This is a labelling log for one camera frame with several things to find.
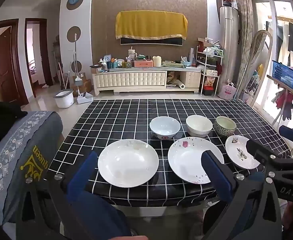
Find dark wooden door frame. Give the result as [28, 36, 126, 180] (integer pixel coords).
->
[25, 18, 54, 87]

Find large plain white plate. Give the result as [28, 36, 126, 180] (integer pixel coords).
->
[98, 139, 159, 188]

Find black television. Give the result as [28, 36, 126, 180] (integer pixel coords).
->
[120, 37, 183, 47]

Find yellow television cover cloth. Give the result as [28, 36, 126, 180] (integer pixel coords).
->
[115, 10, 188, 40]

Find white plate with pink speckles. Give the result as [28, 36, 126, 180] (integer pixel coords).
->
[168, 137, 228, 185]

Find white bin with grey rim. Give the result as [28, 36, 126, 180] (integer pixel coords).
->
[53, 89, 74, 108]

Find brown round wall decoration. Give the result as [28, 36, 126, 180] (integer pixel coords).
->
[67, 26, 81, 42]
[70, 60, 82, 72]

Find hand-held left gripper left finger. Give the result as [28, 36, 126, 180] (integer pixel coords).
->
[15, 151, 99, 240]

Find cardboard box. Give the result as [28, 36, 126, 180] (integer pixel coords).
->
[73, 72, 93, 97]

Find black cloth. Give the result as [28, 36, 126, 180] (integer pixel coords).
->
[0, 99, 28, 152]

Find red and black hanging clothes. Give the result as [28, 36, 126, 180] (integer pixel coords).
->
[274, 90, 293, 121]

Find white metal shelf rack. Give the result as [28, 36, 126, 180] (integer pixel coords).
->
[195, 44, 223, 96]

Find blue wall clock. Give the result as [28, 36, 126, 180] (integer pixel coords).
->
[67, 0, 84, 11]

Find plain cream white bowl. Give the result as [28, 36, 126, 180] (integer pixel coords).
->
[186, 115, 213, 138]

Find white flat mop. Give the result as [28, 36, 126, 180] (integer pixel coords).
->
[73, 33, 84, 98]

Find small white cartoon plate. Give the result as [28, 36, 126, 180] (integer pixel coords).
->
[225, 135, 262, 170]

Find cream padded television cabinet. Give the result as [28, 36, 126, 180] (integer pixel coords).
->
[92, 66, 202, 96]

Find black checked tablecloth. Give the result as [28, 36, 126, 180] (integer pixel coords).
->
[44, 99, 293, 207]

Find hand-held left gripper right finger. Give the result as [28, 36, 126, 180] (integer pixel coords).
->
[202, 151, 284, 240]

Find pink flamingo bag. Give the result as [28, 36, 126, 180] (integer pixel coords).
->
[218, 80, 237, 100]

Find white bowl with red mark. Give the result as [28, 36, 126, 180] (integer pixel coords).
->
[149, 116, 181, 140]

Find pink box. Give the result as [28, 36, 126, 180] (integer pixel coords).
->
[135, 59, 153, 68]

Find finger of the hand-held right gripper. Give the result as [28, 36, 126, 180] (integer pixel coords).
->
[279, 124, 293, 146]
[246, 138, 293, 178]

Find blue plastic basket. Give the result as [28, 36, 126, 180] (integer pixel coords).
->
[272, 60, 293, 90]

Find glass balcony door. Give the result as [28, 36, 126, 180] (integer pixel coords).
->
[251, 0, 293, 115]

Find broom sticks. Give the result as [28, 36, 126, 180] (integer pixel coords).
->
[57, 62, 71, 90]

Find silver standing air conditioner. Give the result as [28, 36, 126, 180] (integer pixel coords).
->
[219, 6, 240, 87]

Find beige patterned curtain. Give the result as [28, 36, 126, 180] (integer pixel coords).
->
[234, 0, 255, 100]

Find green patterned bowl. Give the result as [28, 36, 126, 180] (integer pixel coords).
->
[214, 116, 237, 137]

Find person's left leg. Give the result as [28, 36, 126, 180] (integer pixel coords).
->
[67, 187, 133, 239]

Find beige arched frame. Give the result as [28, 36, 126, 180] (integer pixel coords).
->
[246, 30, 273, 105]

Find dark wooden door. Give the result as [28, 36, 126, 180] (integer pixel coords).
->
[0, 19, 28, 105]

